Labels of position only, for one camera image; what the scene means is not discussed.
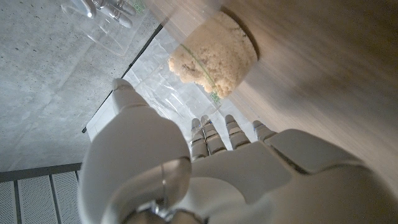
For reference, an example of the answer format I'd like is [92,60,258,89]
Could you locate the white backdrop cloth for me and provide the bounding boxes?
[85,26,259,144]

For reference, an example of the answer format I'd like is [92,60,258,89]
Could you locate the clear plastic receiving cup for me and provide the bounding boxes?
[132,0,261,110]

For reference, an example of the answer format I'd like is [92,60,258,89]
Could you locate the clear plastic pouring cup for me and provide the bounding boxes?
[60,0,150,57]

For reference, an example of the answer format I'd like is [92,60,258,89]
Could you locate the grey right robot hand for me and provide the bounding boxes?
[71,0,139,29]

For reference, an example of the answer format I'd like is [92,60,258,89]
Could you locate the brown sugar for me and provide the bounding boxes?
[167,11,259,100]

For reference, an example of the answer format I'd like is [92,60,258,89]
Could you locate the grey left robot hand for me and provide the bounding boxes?
[77,77,398,224]

